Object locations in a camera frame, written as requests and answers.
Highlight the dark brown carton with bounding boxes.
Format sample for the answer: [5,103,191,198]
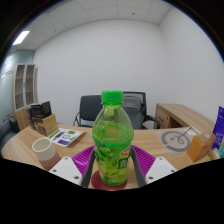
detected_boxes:
[25,105,34,129]

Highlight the round red coaster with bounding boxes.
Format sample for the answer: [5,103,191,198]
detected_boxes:
[90,169,128,192]

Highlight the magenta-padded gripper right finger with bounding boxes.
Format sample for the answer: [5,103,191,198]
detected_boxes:
[129,144,178,188]

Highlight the brown cardboard box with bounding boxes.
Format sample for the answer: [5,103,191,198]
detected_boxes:
[33,113,59,137]

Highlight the printed sticker sheet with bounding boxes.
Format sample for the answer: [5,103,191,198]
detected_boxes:
[48,127,86,148]

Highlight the grey backpack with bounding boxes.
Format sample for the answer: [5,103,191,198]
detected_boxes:
[122,95,144,129]

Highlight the wooden side desk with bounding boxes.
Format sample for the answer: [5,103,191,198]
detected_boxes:
[154,102,216,134]

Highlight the ceiling light panel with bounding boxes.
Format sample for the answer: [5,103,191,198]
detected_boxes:
[12,30,31,46]

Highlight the black armchair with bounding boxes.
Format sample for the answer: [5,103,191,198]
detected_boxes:
[0,114,20,151]

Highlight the white and brown cup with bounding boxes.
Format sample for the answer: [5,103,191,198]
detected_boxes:
[31,137,62,172]

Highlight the orange-brown box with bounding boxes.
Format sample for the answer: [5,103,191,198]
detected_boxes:
[185,132,217,163]

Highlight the purple package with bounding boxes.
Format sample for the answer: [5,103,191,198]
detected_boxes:
[211,105,224,148]

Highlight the black mesh office chair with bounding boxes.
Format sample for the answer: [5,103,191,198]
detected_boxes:
[121,91,162,130]

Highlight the wooden shelf cabinet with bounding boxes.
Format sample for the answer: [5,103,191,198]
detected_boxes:
[11,63,38,131]

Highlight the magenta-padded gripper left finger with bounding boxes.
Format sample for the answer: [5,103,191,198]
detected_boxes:
[48,145,98,188]

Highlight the green drink bottle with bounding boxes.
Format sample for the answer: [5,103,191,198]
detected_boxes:
[91,90,135,188]

